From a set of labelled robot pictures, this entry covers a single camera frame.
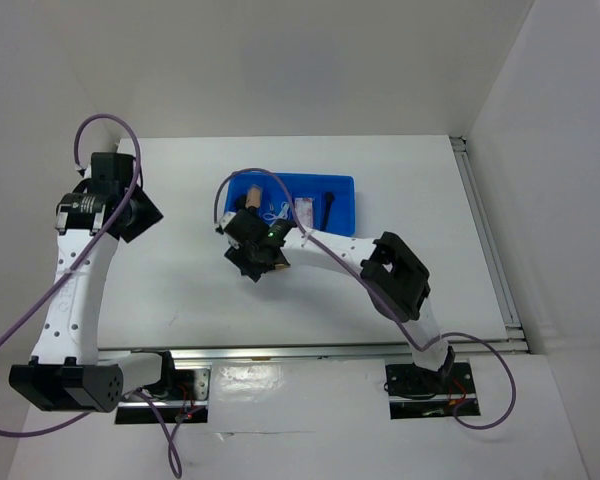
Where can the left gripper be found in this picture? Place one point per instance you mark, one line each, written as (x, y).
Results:
(150, 213)

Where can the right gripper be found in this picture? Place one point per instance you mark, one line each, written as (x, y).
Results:
(238, 257)

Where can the purple eyelash curler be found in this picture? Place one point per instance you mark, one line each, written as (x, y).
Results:
(282, 212)

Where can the clear packet with print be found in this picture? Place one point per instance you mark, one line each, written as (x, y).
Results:
(304, 209)

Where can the black makeup brush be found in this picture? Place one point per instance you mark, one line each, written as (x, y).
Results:
(329, 198)

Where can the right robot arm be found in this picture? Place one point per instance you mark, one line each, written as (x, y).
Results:
(395, 279)

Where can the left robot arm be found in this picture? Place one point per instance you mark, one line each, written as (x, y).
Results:
(64, 372)

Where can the blue compartment tray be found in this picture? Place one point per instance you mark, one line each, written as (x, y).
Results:
(287, 186)

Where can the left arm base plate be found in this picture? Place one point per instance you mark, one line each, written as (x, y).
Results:
(184, 400)

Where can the aluminium rail front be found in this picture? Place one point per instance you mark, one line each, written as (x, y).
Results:
(333, 352)

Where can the aluminium rail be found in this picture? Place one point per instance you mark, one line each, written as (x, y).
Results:
(333, 352)
(514, 329)

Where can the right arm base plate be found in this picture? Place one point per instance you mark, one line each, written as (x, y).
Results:
(412, 395)

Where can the aluminium rail right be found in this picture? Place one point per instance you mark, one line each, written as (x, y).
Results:
(514, 329)

